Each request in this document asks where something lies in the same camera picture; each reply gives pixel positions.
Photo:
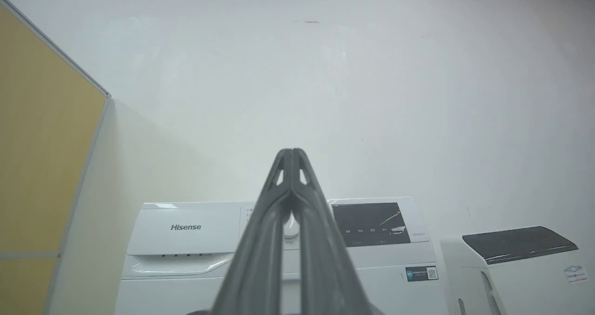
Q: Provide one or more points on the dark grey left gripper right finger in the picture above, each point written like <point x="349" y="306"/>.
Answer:
<point x="323" y="264"/>

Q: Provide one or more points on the yellow partition panel grey frame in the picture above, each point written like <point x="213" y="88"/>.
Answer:
<point x="42" y="166"/>

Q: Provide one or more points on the blue QR code sticker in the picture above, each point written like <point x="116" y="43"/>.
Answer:
<point x="421" y="273"/>

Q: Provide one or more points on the white Hisense washing machine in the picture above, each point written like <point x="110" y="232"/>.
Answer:
<point x="186" y="264"/>

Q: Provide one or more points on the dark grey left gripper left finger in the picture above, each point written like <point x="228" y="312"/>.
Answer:
<point x="260" y="264"/>

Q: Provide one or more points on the blue white label sticker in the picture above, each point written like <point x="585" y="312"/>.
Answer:
<point x="575" y="273"/>

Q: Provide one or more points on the white appliance with black lid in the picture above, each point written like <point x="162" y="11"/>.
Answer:
<point x="520" y="278"/>

